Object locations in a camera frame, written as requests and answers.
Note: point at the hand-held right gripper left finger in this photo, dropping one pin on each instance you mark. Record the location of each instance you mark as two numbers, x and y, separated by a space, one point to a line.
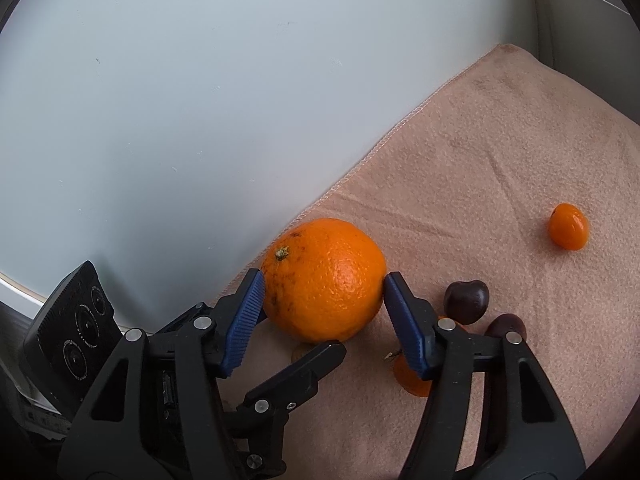
245 320

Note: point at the large orange with stem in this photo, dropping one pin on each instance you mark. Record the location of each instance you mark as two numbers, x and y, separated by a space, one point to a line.
325 280

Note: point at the white cabinet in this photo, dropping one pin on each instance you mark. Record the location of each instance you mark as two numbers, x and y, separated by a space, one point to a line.
200 110

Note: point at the small orange kumquat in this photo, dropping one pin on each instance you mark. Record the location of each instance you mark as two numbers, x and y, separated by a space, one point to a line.
568 226

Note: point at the dark red cherry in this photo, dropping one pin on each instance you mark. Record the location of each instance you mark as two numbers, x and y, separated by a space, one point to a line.
466 301
505 324

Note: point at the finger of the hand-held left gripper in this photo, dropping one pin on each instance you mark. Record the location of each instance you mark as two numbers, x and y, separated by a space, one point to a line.
310 365

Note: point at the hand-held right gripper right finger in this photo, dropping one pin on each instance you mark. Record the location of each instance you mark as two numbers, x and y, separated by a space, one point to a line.
406 325

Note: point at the small mandarin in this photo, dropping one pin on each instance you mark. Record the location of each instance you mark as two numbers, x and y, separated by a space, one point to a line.
407 382

